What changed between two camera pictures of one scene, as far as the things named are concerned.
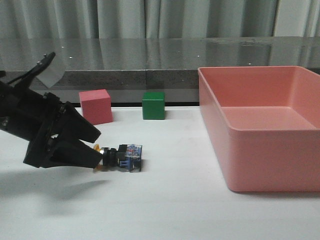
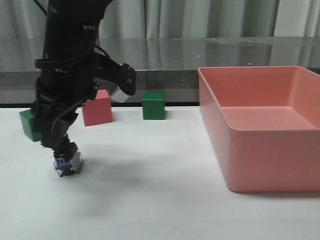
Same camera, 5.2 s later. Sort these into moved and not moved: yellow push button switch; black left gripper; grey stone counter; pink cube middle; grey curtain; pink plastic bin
Moved: black left gripper; yellow push button switch
Not moved: grey stone counter; pink plastic bin; grey curtain; pink cube middle
